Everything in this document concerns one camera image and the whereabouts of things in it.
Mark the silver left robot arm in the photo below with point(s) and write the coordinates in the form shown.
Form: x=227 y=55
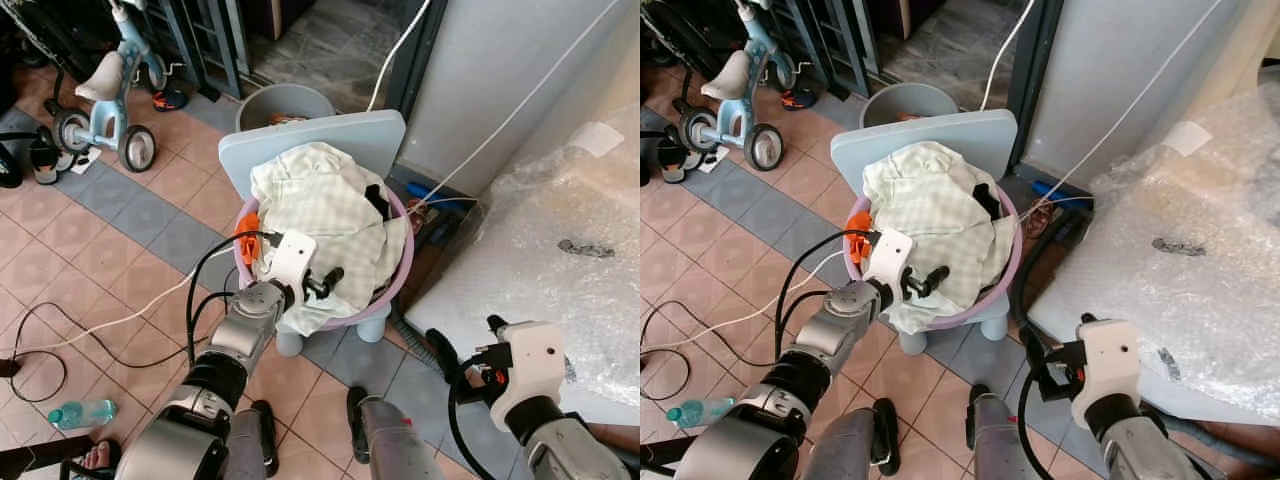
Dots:
x=235 y=335
x=835 y=320

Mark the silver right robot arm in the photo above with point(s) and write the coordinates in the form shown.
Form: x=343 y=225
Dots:
x=570 y=450
x=1150 y=445

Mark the pink plastic wash basin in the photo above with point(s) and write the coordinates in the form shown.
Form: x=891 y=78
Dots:
x=398 y=275
x=1008 y=270

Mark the orange plastic item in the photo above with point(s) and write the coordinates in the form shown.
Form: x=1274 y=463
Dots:
x=857 y=238
x=247 y=240

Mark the pale green checkered garment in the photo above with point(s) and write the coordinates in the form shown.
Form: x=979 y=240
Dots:
x=320 y=205
x=930 y=200

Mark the black garment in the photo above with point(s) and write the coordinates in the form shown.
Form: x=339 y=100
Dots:
x=988 y=201
x=378 y=203

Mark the clear bubble wrap sheet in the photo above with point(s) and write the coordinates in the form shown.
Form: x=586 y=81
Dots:
x=1180 y=260
x=560 y=250

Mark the pale blue plastic chair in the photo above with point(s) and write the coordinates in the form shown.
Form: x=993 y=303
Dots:
x=330 y=130
x=945 y=128

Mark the grey plastic bucket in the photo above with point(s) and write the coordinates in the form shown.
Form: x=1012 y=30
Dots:
x=262 y=103
x=885 y=102

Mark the white paper label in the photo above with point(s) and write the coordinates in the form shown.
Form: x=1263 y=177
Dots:
x=597 y=140
x=1187 y=138

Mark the orange black shoe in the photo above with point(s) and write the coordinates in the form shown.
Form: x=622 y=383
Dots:
x=168 y=100
x=798 y=99

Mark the clear plastic water bottle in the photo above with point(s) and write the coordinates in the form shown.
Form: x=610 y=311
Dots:
x=80 y=413
x=695 y=411

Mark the black white shoes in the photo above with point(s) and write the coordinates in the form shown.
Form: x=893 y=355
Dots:
x=45 y=160
x=672 y=158

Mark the dark metal gate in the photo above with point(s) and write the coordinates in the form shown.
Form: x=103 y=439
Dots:
x=200 y=40
x=830 y=35

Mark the light blue child tricycle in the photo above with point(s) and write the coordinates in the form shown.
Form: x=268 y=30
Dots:
x=105 y=85
x=730 y=80

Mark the foot in sandal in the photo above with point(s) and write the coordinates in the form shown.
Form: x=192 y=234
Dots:
x=92 y=458

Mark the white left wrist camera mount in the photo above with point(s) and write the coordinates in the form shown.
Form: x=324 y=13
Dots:
x=888 y=255
x=290 y=258

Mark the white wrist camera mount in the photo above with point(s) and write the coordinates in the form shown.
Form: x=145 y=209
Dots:
x=530 y=365
x=1108 y=365
x=888 y=255
x=290 y=258

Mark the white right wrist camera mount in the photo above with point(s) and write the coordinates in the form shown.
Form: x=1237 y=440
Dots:
x=530 y=365
x=1108 y=365

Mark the black door frame post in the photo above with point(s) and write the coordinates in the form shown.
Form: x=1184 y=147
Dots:
x=1030 y=80
x=412 y=70

